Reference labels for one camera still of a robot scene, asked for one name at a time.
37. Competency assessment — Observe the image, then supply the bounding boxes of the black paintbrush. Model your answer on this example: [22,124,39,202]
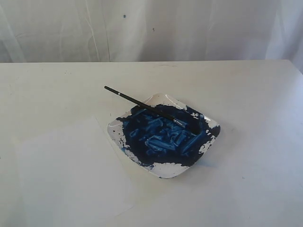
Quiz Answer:
[104,86,199,135]

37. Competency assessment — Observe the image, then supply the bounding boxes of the white plate with blue paint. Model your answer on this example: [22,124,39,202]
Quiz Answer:
[107,93,221,179]

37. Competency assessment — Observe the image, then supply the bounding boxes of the white paper sheet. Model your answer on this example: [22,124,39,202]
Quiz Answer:
[16,118,133,227]

